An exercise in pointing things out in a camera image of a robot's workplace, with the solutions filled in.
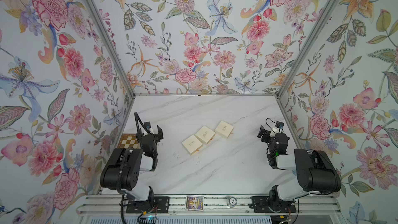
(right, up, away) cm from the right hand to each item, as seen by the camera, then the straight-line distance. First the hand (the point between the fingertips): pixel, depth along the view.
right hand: (269, 125), depth 93 cm
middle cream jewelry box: (-38, -6, +3) cm, 39 cm away
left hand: (-69, +1, -1) cm, 69 cm away
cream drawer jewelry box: (-46, -11, -2) cm, 47 cm away
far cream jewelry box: (-26, -3, +5) cm, 27 cm away
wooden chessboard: (-84, -9, 0) cm, 85 cm away
